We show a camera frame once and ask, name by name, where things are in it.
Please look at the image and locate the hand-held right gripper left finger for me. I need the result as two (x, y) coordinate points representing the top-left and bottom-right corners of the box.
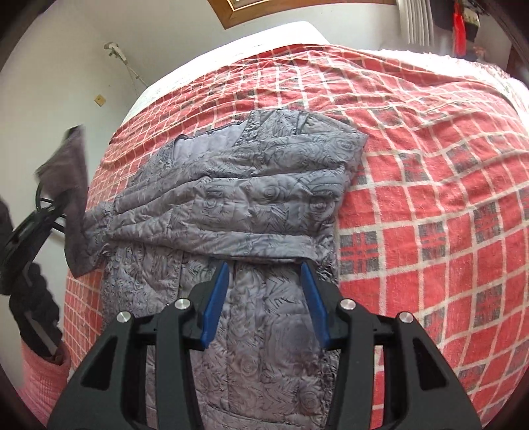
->
(47, 261), (230, 430)

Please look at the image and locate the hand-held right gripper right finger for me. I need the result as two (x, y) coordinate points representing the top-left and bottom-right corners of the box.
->
(300, 260), (482, 430)

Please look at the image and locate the grey quilted rose-print jacket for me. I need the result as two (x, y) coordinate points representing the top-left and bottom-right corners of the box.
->
(35, 109), (369, 430)

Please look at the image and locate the black metal chair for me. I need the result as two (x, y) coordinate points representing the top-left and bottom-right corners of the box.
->
(35, 182), (69, 238)

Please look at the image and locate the pink knitted cloth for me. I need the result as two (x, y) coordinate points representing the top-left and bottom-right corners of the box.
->
(19, 339), (73, 414)

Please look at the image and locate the red plaid blanket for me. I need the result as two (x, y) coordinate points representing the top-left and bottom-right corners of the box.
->
(64, 41), (529, 430)

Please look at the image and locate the red hanging bag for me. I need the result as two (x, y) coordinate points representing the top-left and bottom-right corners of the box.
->
(452, 2), (468, 56)

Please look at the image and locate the white wall hook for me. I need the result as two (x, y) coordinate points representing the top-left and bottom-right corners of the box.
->
(104, 41), (127, 63)

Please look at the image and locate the wooden picture frame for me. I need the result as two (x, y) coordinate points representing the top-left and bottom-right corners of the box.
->
(207, 0), (397, 29)

